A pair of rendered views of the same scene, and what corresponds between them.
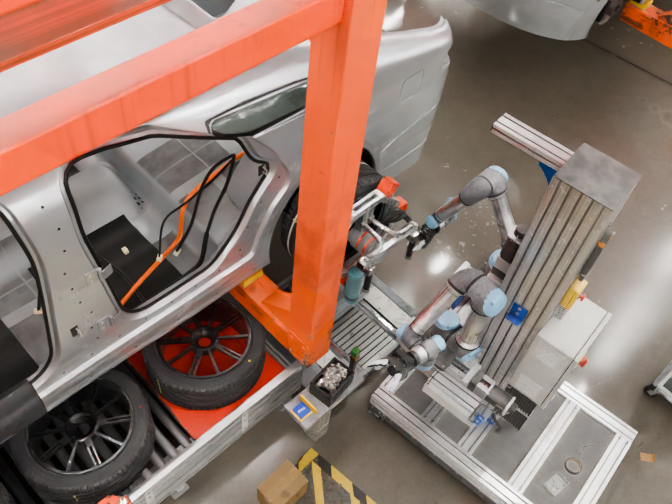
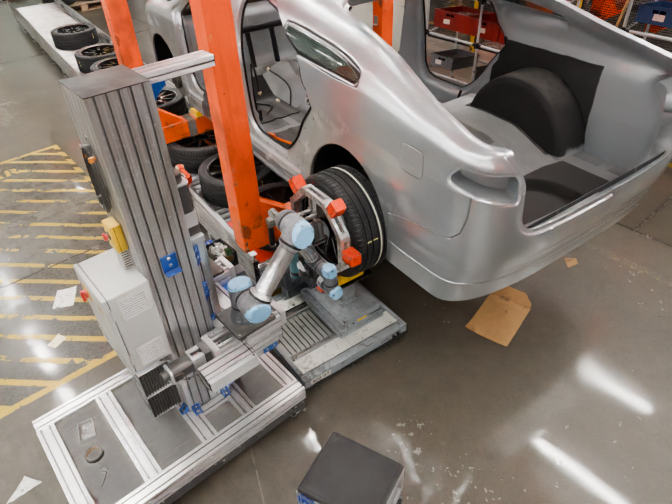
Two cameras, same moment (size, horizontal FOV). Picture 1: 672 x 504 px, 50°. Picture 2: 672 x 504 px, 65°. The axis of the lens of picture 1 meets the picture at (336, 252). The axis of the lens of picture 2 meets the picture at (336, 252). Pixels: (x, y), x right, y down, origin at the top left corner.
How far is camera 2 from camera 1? 4.33 m
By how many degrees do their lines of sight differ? 70
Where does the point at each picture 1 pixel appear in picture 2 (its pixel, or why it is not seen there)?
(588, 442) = (108, 480)
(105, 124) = not seen: outside the picture
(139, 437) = (218, 182)
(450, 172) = (546, 464)
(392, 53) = (403, 101)
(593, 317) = (107, 287)
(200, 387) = not seen: hidden behind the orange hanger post
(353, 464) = not seen: hidden behind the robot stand
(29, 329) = (278, 122)
